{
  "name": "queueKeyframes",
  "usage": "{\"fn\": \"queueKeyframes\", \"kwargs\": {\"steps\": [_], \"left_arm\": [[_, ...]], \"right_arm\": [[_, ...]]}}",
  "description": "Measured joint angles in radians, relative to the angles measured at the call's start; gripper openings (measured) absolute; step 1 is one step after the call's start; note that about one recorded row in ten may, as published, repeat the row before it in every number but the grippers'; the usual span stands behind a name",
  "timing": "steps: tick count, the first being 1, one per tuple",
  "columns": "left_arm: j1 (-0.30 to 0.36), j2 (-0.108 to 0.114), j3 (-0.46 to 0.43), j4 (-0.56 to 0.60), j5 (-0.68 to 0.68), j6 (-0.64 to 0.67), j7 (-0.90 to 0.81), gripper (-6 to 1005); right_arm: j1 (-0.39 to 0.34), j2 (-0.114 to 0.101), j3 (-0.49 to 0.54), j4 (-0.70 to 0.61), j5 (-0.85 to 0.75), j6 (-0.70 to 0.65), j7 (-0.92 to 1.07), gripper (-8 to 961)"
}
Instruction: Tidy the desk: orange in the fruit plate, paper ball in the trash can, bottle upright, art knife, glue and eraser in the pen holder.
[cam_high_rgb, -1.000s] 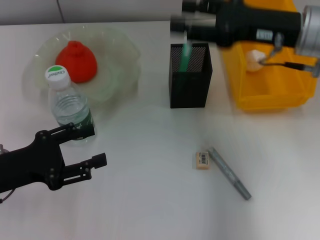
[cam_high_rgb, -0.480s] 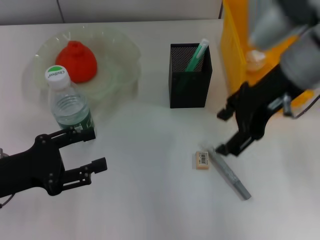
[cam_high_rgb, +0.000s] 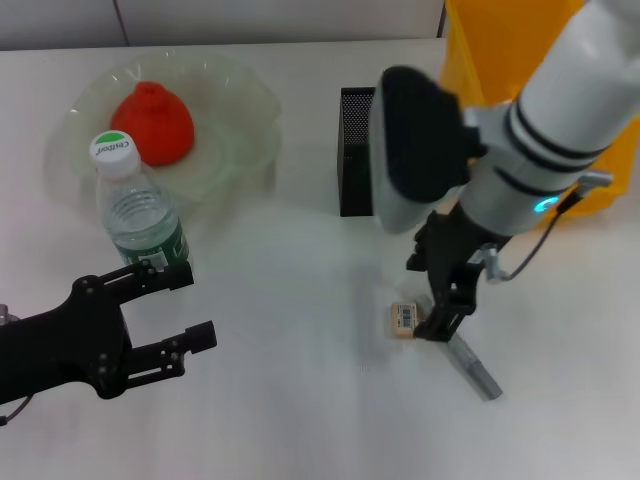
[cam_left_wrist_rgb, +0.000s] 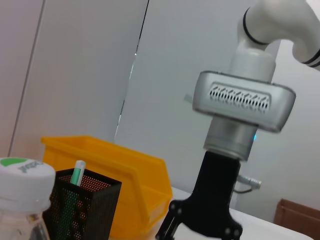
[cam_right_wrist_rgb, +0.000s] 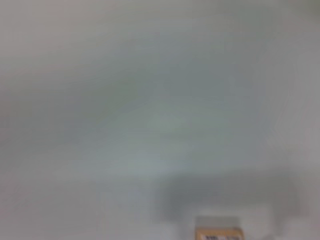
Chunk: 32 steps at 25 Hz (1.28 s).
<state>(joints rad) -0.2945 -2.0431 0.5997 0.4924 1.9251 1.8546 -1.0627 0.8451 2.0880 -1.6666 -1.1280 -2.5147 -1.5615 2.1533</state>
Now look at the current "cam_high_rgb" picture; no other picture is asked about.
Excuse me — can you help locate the yellow plastic bin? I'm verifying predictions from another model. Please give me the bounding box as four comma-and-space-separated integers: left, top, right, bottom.
439, 0, 640, 217

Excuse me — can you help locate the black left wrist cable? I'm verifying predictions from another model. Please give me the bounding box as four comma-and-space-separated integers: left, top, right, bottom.
0, 392, 36, 427

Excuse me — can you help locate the black mesh pen holder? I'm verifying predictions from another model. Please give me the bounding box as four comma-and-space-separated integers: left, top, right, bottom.
339, 87, 382, 218

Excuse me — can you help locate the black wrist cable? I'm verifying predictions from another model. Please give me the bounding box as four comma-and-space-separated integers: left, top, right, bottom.
0, 392, 36, 427
487, 172, 615, 284

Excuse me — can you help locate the clear green-label water bottle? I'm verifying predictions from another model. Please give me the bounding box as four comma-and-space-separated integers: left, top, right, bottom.
88, 130, 195, 274

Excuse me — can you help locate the orange fruit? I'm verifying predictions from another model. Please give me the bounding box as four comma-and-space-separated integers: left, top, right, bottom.
109, 80, 196, 167

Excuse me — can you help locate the beige eraser with barcode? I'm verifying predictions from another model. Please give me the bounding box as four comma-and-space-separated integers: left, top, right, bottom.
388, 301, 427, 340

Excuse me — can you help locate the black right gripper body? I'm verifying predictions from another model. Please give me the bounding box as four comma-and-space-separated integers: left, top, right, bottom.
405, 199, 511, 307

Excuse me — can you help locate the grey marker pen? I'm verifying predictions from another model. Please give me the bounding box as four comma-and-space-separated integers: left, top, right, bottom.
442, 332, 504, 401

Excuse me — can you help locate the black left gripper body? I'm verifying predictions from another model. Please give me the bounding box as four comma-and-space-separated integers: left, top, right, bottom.
0, 274, 134, 401

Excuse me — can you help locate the pale green glass fruit plate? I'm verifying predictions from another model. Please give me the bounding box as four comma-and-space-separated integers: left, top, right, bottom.
47, 49, 284, 211

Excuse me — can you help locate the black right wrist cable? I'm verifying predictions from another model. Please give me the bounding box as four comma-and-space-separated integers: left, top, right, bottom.
487, 172, 615, 284

